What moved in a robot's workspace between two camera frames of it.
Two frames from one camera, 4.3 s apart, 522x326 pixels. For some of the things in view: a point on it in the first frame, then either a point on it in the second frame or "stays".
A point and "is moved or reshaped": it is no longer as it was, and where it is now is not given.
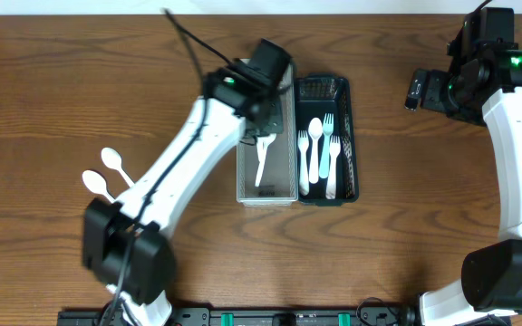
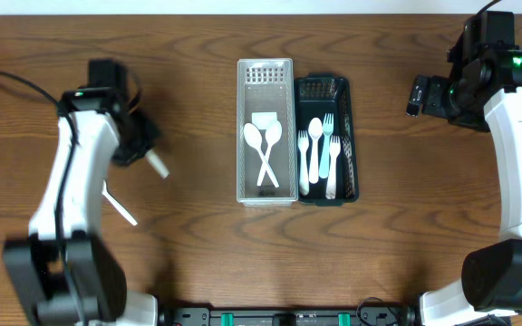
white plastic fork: x=334 y=150 stays
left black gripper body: x=269 y=119 → x=135 y=141
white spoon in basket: x=314 y=130 stays
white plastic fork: x=303 y=141 stays
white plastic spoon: x=112 y=160 is moved or reshaped
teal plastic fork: x=327 y=129 stays
